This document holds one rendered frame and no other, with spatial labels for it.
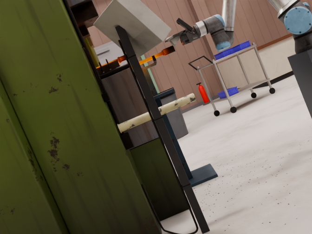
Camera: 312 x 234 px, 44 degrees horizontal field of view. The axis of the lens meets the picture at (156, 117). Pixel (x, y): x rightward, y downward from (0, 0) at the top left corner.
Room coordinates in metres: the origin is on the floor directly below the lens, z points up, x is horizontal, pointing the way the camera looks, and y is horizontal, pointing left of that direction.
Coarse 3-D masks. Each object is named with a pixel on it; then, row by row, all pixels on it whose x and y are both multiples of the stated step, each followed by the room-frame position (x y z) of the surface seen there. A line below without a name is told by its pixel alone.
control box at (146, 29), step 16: (112, 0) 1.71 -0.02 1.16; (128, 0) 1.70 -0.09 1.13; (112, 16) 1.81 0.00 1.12; (128, 16) 1.73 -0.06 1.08; (144, 16) 1.72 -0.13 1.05; (112, 32) 1.93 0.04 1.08; (128, 32) 1.85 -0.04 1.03; (144, 32) 1.77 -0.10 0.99; (160, 32) 1.74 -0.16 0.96; (144, 48) 1.88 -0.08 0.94
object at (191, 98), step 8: (192, 96) 2.05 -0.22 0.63; (168, 104) 2.06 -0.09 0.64; (176, 104) 2.05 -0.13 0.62; (184, 104) 2.06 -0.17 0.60; (160, 112) 2.05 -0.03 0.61; (128, 120) 2.06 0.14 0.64; (136, 120) 2.05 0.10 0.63; (144, 120) 2.05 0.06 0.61; (120, 128) 2.05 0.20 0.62; (128, 128) 2.05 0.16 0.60
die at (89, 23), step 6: (78, 6) 2.31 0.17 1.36; (84, 6) 2.31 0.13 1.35; (90, 6) 2.31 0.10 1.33; (72, 12) 2.31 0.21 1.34; (78, 12) 2.31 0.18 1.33; (84, 12) 2.31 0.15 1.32; (90, 12) 2.31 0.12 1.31; (96, 12) 2.31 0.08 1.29; (78, 18) 2.31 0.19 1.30; (84, 18) 2.31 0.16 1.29; (90, 18) 2.31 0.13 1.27; (96, 18) 2.36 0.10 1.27; (78, 24) 2.33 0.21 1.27; (84, 24) 2.39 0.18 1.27; (90, 24) 2.44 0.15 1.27
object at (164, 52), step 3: (165, 48) 2.76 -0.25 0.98; (168, 48) 2.77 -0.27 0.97; (171, 48) 2.77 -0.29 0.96; (174, 48) 2.77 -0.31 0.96; (162, 51) 2.75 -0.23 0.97; (165, 51) 2.77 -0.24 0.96; (168, 51) 2.77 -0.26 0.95; (171, 51) 2.77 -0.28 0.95; (174, 51) 2.76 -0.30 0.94; (156, 54) 2.77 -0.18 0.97; (159, 54) 2.77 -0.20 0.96; (162, 54) 2.76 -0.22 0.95; (165, 54) 2.76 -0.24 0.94; (150, 57) 2.77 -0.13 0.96; (156, 57) 2.77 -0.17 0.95; (141, 60) 2.77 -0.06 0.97; (144, 60) 2.77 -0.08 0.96; (147, 60) 2.77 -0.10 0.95; (141, 63) 2.78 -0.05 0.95
